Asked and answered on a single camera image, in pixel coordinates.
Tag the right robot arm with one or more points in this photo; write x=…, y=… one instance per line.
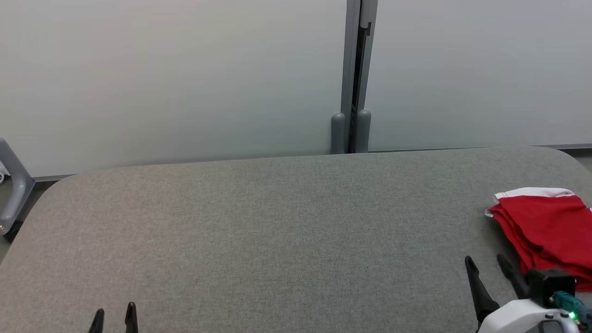
x=566, y=326

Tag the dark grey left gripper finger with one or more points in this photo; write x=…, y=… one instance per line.
x=132, y=321
x=98, y=323

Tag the grey metal corner frame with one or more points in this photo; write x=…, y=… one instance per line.
x=18, y=185

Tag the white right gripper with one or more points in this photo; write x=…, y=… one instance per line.
x=513, y=319

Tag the plain red garment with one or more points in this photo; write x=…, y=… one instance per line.
x=545, y=222

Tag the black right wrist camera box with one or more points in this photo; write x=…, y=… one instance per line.
x=548, y=284

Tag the grey partition base rail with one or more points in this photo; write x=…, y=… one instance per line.
x=508, y=147
x=55, y=177

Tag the grey partition post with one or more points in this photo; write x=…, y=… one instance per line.
x=364, y=132
x=337, y=134

